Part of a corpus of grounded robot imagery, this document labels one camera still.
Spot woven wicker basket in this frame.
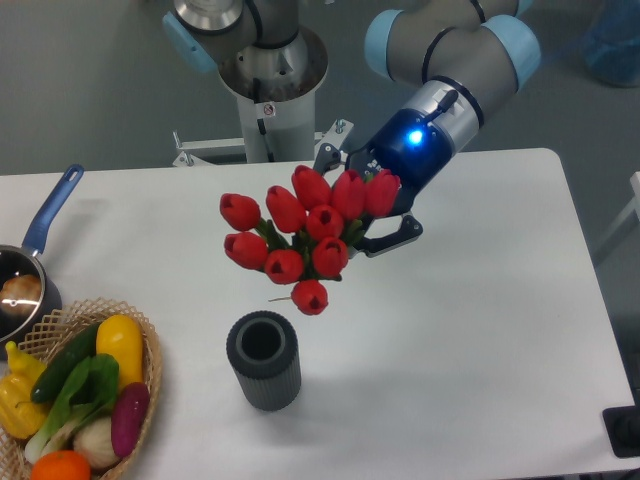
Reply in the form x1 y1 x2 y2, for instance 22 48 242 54
1 298 162 479

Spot purple eggplant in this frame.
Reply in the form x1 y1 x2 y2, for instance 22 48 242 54
111 382 150 458

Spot green cucumber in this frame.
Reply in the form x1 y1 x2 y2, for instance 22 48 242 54
31 323 101 404

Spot yellow bell pepper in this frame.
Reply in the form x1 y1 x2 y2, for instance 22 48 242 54
1 341 49 440

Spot blue handled saucepan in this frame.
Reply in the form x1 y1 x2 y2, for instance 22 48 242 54
1 164 84 345

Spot brown bread roll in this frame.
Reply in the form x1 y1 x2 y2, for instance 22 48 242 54
1 274 42 319

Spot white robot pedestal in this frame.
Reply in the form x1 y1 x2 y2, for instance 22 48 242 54
173 26 354 167

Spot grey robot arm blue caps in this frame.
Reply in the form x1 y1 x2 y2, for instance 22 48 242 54
162 1 541 256

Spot red tulip bouquet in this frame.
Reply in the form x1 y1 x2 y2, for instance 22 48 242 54
219 165 401 316

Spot white metal frame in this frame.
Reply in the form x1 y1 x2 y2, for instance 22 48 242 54
592 172 639 266

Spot orange fruit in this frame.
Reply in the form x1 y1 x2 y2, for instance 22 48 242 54
30 450 91 480

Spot dark grey ribbed vase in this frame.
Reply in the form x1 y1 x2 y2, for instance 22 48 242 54
226 310 301 412

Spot black device at table edge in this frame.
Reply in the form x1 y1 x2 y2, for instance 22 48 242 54
602 406 639 458

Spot blue transparent bin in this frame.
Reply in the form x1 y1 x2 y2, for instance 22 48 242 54
582 0 639 88

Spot yellow squash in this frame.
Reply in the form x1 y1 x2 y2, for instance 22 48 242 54
96 314 144 392

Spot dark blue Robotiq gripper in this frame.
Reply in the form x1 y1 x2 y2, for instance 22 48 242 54
313 109 454 258

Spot green bok choy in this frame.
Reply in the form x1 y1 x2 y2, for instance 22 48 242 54
24 354 120 464

